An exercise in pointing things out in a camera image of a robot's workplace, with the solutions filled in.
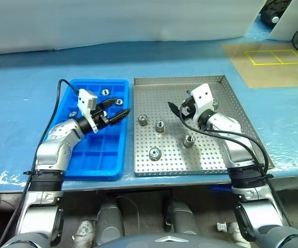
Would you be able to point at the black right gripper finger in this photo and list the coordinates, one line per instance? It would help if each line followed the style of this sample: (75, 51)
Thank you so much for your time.
(175, 109)

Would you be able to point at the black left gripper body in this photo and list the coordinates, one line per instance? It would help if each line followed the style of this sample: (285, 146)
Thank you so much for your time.
(101, 120)

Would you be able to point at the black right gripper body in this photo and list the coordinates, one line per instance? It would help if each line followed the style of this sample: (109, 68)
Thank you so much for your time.
(191, 109)

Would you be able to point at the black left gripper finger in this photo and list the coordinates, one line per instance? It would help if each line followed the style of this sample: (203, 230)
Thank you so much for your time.
(119, 116)
(107, 103)

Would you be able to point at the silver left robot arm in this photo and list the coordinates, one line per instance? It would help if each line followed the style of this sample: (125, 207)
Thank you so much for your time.
(61, 152)

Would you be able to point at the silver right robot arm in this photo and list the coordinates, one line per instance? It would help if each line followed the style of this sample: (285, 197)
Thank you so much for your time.
(228, 126)

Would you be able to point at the blue compartment tray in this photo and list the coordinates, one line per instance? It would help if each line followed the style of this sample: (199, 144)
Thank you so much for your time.
(107, 155)

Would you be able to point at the perforated metal tray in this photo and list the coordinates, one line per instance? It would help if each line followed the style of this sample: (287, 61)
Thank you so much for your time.
(169, 165)

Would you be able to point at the white foam backdrop board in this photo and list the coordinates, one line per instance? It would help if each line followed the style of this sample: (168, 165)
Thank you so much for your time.
(112, 20)

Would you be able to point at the brown cardboard sheet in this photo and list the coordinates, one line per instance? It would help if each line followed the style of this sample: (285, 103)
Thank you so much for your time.
(267, 75)

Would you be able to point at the dark grey rounded cylinder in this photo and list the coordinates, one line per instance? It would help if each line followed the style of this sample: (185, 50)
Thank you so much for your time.
(108, 222)
(183, 219)

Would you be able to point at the black bag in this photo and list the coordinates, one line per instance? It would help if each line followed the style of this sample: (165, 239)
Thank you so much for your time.
(270, 10)

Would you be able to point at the grey robot chest with emblem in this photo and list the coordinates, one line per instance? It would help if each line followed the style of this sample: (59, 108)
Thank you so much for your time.
(164, 241)

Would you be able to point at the white upright panel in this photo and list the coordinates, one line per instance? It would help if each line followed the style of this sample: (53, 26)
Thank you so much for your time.
(293, 18)

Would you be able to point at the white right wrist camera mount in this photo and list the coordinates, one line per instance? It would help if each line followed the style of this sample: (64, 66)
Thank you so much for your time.
(203, 95)

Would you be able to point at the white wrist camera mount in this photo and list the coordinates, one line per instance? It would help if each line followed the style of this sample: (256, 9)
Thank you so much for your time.
(82, 99)
(203, 95)

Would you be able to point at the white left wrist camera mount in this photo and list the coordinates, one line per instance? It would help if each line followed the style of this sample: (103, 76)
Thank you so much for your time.
(82, 99)

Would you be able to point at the small white bracket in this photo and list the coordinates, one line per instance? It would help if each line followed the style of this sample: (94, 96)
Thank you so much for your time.
(222, 226)

